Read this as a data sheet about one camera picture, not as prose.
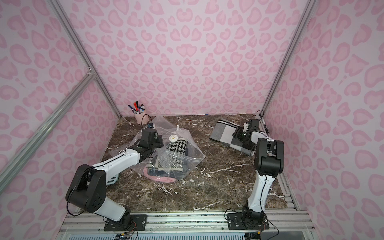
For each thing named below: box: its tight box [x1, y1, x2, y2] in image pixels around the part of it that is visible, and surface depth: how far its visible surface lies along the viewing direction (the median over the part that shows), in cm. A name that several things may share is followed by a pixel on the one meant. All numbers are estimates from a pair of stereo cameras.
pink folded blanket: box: [143, 165, 177, 183], surface depth 86 cm
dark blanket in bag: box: [147, 167, 188, 180], surface depth 85 cm
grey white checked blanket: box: [209, 118, 256, 156], surface depth 106 cm
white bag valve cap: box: [169, 134, 178, 142], surface depth 92 cm
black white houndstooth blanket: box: [166, 139, 188, 165], surface depth 92 cm
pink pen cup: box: [133, 110, 149, 125], surface depth 112 cm
